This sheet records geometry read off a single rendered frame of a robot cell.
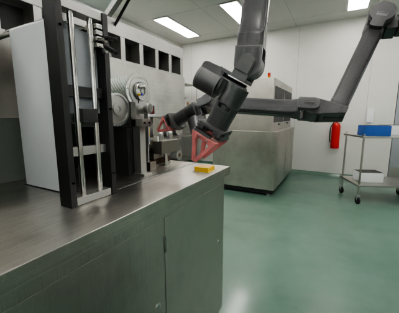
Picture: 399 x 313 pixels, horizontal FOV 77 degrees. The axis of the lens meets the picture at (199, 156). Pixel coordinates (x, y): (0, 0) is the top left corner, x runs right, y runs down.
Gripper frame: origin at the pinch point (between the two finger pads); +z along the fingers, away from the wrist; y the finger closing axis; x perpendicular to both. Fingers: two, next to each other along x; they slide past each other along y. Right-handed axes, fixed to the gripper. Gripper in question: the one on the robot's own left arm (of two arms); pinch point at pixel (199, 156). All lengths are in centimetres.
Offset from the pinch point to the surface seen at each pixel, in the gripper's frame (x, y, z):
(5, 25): -95, -10, 3
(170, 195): -4.7, -10.0, 19.9
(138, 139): -32.8, -27.4, 17.8
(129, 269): -0.2, 6.2, 37.4
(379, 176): 144, -331, -3
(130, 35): -88, -69, -14
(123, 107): -43, -25, 9
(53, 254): -8.5, 28.3, 22.7
